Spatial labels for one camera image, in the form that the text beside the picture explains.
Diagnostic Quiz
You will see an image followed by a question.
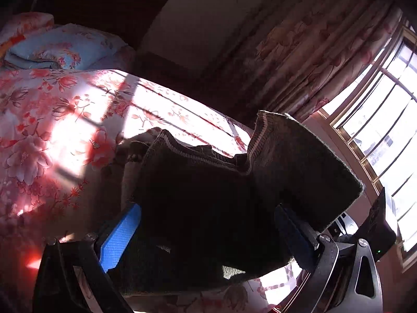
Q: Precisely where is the green and white knit sweater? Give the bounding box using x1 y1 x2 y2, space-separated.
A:
109 111 363 295

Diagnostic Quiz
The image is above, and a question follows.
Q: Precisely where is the pink floral bed sheet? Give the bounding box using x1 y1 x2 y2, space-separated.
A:
0 68 304 313

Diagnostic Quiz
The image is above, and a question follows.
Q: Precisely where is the pink floral curtain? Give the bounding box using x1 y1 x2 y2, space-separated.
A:
204 0 401 125

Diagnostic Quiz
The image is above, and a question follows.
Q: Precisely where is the blue floral folded quilt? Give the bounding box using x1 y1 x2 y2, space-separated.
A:
4 24 126 70

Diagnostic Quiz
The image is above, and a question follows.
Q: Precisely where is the pink floral pillow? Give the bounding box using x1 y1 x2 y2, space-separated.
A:
1 12 54 55

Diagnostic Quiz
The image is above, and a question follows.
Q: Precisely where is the dark wooden headboard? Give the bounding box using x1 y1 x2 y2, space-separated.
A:
33 0 169 49

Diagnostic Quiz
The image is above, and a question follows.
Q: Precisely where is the window with metal frame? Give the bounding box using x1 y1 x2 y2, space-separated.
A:
318 25 416 270

